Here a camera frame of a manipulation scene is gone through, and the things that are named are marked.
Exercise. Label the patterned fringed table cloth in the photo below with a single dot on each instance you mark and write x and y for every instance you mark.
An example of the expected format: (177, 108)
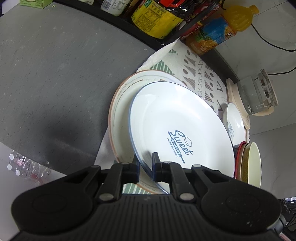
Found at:
(178, 60)

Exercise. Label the glass electric kettle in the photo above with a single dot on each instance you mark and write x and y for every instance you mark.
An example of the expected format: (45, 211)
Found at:
(257, 94)

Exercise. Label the green tea carton box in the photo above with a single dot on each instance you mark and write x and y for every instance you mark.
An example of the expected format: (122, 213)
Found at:
(39, 4)

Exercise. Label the large brown-rimmed white plate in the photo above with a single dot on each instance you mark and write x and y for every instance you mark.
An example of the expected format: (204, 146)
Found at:
(118, 116)

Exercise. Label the white plate Bakery logo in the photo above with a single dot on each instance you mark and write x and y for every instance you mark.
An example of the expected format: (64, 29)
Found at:
(233, 124)

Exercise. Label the black metal kitchen rack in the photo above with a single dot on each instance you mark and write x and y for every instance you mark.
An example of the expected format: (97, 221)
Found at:
(125, 24)

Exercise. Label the pale green bowl front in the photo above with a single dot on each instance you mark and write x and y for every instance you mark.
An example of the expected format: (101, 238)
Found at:
(251, 169)

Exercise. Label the red and black bowl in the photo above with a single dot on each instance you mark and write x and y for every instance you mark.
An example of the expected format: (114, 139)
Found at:
(238, 154)

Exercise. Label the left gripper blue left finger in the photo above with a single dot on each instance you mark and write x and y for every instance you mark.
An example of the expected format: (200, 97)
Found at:
(131, 171)

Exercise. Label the small white-capped bottle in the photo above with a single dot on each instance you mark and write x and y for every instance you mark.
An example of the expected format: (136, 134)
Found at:
(114, 7)

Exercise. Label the large soy sauce bottle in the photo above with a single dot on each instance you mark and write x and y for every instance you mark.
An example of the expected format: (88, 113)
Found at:
(159, 18)

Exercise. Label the white plate Sweet logo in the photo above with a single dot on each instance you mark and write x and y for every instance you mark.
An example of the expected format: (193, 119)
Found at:
(176, 123)

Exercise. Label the orange juice bottle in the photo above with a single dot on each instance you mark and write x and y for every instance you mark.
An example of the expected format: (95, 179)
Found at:
(233, 20)

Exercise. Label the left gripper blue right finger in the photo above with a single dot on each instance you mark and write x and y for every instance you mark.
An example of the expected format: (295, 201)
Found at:
(160, 170)

